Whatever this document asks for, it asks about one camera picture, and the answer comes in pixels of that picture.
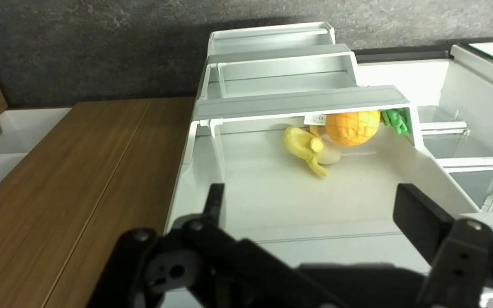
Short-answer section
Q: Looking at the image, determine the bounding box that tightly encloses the yellow banana plush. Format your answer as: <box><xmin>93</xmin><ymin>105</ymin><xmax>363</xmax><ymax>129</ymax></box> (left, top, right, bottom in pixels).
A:
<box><xmin>281</xmin><ymin>125</ymin><xmax>343</xmax><ymax>180</ymax></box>

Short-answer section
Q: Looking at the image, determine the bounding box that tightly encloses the orange plush fruit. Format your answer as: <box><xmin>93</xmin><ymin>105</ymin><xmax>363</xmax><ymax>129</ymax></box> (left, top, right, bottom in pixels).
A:
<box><xmin>324</xmin><ymin>110</ymin><xmax>384</xmax><ymax>149</ymax></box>

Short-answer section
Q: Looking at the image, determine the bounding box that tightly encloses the brown wooden cabinet panel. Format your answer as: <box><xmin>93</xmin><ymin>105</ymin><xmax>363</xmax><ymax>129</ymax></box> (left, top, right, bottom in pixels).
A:
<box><xmin>0</xmin><ymin>33</ymin><xmax>197</xmax><ymax>308</ymax></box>

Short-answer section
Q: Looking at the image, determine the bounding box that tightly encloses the white door bin with divider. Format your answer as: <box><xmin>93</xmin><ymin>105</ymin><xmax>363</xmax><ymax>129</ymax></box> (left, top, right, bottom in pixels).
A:
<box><xmin>187</xmin><ymin>84</ymin><xmax>432</xmax><ymax>173</ymax></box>

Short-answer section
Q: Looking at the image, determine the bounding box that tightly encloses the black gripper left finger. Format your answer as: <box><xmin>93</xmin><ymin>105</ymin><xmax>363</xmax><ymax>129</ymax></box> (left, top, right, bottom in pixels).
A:
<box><xmin>86</xmin><ymin>182</ymin><xmax>317</xmax><ymax>308</ymax></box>

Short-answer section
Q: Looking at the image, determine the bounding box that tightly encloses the green plush vegetable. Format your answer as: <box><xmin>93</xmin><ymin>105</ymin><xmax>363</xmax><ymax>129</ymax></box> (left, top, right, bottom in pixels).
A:
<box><xmin>381</xmin><ymin>108</ymin><xmax>415</xmax><ymax>137</ymax></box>

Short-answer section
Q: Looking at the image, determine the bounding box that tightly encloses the white fridge door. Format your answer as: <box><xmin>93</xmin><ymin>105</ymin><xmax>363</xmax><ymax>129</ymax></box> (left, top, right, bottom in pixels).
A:
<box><xmin>163</xmin><ymin>21</ymin><xmax>488</xmax><ymax>308</ymax></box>

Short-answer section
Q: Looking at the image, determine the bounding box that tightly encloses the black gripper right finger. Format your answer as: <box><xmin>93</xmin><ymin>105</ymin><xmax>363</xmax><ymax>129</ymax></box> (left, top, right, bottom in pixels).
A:
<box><xmin>392</xmin><ymin>182</ymin><xmax>493</xmax><ymax>308</ymax></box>

